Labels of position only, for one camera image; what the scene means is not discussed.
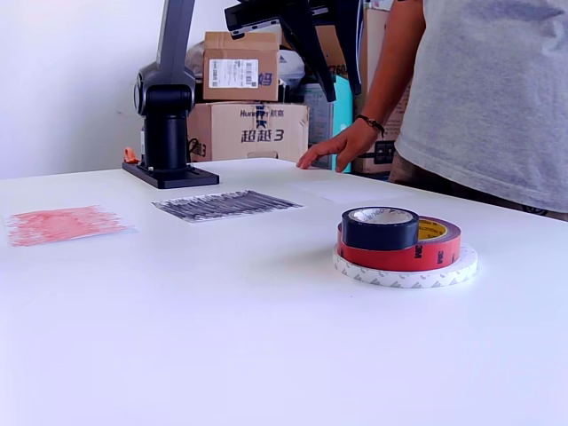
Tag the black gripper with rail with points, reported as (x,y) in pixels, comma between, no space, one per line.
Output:
(253,15)

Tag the black tape roll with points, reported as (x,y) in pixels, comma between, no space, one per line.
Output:
(377,237)

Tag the red tape roll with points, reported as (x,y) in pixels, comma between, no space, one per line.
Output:
(386,259)

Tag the white tape roll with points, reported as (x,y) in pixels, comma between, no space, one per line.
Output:
(399,279)

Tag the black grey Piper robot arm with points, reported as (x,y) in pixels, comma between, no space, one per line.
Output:
(166,133)

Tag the person's right forearm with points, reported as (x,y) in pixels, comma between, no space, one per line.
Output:
(390,66)

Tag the person's right hand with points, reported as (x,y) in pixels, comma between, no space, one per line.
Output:
(350,142)

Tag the large GX760A cardboard box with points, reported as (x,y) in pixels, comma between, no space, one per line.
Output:
(377,44)

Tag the grey bag triangle logo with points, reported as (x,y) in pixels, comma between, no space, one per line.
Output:
(284,66)

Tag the teal product box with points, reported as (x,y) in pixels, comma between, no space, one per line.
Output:
(341,115)

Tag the pink white small box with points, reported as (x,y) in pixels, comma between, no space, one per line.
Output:
(379,3)

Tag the small cardboard box shipping label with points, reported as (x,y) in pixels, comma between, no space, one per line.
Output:
(242,66)

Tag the cardboard box blue star print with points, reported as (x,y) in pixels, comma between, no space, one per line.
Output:
(231,133)

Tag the blank white paper sheet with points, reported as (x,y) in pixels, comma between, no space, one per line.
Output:
(328,191)

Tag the translucent plastic bag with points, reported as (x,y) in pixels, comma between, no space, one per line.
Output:
(196,62)

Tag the person torso grey t-shirt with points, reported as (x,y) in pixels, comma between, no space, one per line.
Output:
(488,89)

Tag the black scribbled paper sheet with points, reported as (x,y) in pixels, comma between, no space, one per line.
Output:
(222,206)

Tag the orange clamp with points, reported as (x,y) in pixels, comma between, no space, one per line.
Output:
(130,156)

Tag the red scribbled paper sheet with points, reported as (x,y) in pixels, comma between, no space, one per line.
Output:
(66,224)

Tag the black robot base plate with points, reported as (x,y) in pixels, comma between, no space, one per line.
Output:
(186,179)

